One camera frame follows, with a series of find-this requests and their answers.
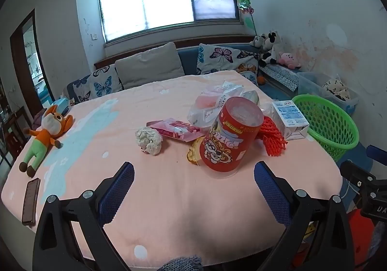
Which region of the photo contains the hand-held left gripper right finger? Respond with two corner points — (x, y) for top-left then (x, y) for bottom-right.
(254, 161), (356, 271)

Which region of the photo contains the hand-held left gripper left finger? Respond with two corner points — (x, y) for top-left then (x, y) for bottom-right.
(33, 161), (135, 271)

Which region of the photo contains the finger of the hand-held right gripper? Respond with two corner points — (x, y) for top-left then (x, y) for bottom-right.
(367, 144), (387, 166)
(340, 160), (379, 190)

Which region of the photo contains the green plastic basket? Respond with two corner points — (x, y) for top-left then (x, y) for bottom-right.
(292, 94), (359, 163)

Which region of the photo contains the red foam fruit net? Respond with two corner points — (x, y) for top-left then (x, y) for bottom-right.
(255, 116), (288, 157)

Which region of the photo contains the white tissue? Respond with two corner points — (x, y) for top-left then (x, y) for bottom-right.
(135, 126), (164, 156)

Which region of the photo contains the red plastic tub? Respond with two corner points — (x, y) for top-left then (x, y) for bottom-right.
(200, 96), (264, 179)

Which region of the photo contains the white milk carton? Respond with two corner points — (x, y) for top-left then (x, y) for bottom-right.
(271, 100), (310, 141)

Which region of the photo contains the pink snack wrapper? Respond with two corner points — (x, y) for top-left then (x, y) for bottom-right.
(146, 118), (201, 141)

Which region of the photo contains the white plastic bag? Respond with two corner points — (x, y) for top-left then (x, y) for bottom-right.
(187, 80), (260, 129)

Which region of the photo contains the cream patterned cloth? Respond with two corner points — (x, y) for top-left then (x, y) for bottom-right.
(322, 76), (351, 100)

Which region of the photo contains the orange fox plush toy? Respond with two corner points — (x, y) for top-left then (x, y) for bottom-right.
(19, 105), (75, 178)

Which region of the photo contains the clear storage bin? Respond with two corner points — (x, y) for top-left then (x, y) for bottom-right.
(296, 71), (360, 116)

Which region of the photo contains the blue tissue pack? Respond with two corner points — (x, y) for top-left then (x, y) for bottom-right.
(50, 97), (71, 116)

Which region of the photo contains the blue butterfly pillow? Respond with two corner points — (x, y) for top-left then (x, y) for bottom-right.
(68, 64), (124, 105)

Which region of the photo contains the dark wooden cabinet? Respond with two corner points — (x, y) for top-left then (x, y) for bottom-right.
(0, 76), (28, 169)

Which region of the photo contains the folded patterned blanket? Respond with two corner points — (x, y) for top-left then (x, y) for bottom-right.
(260, 64), (300, 91)

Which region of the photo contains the orange butterfly pillow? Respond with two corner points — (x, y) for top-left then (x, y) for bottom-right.
(236, 62), (260, 87)

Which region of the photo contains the pink plush toy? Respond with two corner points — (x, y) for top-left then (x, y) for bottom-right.
(278, 52), (301, 69)

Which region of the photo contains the grey pillow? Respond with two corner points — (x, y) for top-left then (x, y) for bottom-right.
(115, 42), (186, 89)

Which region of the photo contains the cow plush toy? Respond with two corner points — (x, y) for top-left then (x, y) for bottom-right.
(258, 30), (282, 67)

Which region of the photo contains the purple butterfly pillow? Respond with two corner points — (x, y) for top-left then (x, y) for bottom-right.
(196, 44), (260, 75)

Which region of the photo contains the grey plush toy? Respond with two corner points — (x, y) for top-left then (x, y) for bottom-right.
(249, 33), (268, 49)

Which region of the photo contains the doorway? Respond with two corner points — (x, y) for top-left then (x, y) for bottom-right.
(10, 8), (55, 105)

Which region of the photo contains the pinwheel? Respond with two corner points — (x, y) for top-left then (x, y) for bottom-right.
(237, 0), (257, 36)

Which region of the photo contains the white cord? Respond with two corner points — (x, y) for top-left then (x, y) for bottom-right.
(342, 162), (357, 199)

